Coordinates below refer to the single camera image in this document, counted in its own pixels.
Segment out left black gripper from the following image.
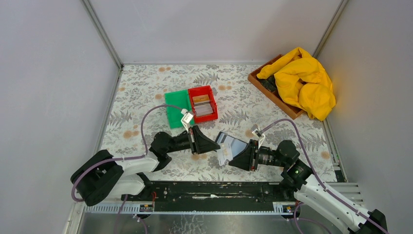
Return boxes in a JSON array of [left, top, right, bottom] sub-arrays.
[[164, 125, 220, 155]]

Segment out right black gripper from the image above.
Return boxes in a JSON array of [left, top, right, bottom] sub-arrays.
[[228, 139, 287, 171]]

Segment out black leather card holder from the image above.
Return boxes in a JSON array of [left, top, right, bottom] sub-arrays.
[[215, 132, 247, 158]]

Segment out white VIP credit card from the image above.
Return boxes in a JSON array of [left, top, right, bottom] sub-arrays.
[[216, 143, 233, 166]]

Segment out green plastic bin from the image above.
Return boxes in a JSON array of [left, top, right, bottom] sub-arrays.
[[164, 90, 195, 129]]

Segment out red plastic bin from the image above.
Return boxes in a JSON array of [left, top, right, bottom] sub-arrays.
[[188, 85, 218, 124]]

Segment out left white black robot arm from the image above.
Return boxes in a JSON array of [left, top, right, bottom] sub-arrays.
[[70, 125, 220, 206]]

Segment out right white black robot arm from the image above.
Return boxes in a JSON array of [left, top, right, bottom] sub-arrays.
[[229, 140, 388, 234]]

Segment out clear card stack in bin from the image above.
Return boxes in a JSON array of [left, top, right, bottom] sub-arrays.
[[194, 102, 214, 117]]

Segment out floral table mat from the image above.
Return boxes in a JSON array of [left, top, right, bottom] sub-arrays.
[[101, 65, 337, 182]]

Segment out brown wooden tray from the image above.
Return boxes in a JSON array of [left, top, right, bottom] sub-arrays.
[[248, 54, 304, 119]]

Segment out dark items in tray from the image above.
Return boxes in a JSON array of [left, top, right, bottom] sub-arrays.
[[259, 75, 278, 92]]

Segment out yellow cloth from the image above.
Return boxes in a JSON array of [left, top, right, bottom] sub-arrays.
[[256, 47, 336, 121]]

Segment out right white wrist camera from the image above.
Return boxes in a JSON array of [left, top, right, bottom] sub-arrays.
[[251, 127, 265, 148]]

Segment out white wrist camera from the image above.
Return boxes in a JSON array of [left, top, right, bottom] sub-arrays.
[[251, 127, 265, 148], [181, 109, 194, 132]]

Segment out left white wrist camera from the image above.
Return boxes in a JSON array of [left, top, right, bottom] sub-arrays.
[[181, 109, 194, 132]]

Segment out grey slotted cable duct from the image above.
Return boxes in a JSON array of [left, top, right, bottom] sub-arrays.
[[84, 203, 293, 215]]

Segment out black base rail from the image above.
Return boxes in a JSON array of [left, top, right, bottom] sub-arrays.
[[121, 181, 298, 211]]

